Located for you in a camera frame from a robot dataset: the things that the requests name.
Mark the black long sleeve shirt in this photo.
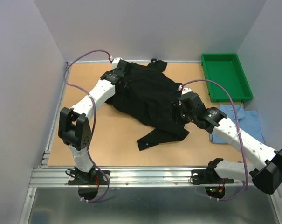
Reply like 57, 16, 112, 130
106, 59, 189, 151

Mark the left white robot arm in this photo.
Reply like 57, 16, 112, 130
58, 58, 131, 184

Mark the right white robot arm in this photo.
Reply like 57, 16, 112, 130
171, 86, 282, 195

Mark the green plastic bin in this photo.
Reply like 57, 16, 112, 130
201, 53, 254, 103

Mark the light blue folded shirt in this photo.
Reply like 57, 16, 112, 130
219, 104, 264, 143

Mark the aluminium table frame rail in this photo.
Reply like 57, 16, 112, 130
38, 70, 69, 168

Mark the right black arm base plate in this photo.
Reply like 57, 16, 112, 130
190, 168, 224, 185

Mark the front aluminium rail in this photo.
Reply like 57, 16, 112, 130
28, 166, 278, 188

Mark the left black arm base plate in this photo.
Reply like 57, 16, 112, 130
65, 169, 110, 186

